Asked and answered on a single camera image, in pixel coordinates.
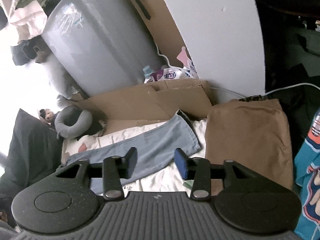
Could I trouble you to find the teal printed cloth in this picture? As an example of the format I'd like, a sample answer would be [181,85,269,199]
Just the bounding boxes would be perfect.
[294,110,320,240]

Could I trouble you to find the blue denim pants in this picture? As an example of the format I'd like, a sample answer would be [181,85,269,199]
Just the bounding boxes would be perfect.
[65,109,203,195]

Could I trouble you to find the printed plastic bag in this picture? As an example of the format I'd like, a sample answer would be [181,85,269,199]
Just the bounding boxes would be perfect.
[150,65,200,82]

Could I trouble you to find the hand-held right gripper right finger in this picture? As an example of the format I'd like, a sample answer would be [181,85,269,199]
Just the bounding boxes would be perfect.
[174,148,262,200]

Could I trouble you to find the white fluffy cloth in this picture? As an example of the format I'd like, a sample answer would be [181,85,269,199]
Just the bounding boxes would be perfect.
[47,52,75,98]

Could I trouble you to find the white printed bedsheet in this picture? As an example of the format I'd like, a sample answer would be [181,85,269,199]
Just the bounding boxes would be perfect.
[61,119,208,193]

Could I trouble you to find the pale blue bottle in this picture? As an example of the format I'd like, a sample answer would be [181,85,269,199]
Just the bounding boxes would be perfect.
[143,66,157,83]

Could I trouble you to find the upright cardboard box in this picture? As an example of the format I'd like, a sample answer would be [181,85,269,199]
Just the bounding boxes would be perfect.
[110,0,194,67]

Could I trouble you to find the dark brown bag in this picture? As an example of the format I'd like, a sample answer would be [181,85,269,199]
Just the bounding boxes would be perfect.
[11,39,47,66]

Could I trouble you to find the black cloth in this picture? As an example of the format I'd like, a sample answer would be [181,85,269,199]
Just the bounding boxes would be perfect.
[85,119,106,136]

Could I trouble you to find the flat cardboard sheet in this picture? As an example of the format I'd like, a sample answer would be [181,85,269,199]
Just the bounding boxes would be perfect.
[74,79,215,135]

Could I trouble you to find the pink paper piece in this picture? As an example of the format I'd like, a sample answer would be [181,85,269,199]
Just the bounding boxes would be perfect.
[176,46,192,67]

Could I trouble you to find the pink hanging garment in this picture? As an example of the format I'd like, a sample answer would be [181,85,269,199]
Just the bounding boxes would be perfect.
[0,0,48,43]

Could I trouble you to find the dark green cushion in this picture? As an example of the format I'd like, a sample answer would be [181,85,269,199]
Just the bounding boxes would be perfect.
[0,109,63,198]

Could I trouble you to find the black strap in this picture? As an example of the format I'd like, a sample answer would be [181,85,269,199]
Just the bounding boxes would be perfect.
[134,0,151,20]

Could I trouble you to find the dark spotted cloth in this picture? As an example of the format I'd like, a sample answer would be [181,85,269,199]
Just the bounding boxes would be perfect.
[239,94,266,103]

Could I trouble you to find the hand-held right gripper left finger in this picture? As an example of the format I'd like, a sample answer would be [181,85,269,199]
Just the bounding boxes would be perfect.
[55,147,138,201]

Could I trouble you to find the brown pillow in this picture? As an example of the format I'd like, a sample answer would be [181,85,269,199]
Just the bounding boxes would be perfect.
[204,99,294,190]

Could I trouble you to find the small doll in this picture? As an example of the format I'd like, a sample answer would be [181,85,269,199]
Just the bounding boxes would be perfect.
[39,108,58,130]

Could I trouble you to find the dark cloth pile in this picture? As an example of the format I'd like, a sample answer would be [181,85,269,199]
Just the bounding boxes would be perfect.
[269,64,320,153]

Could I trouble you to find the white cable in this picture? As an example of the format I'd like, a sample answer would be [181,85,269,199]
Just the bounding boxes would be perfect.
[264,82,320,96]

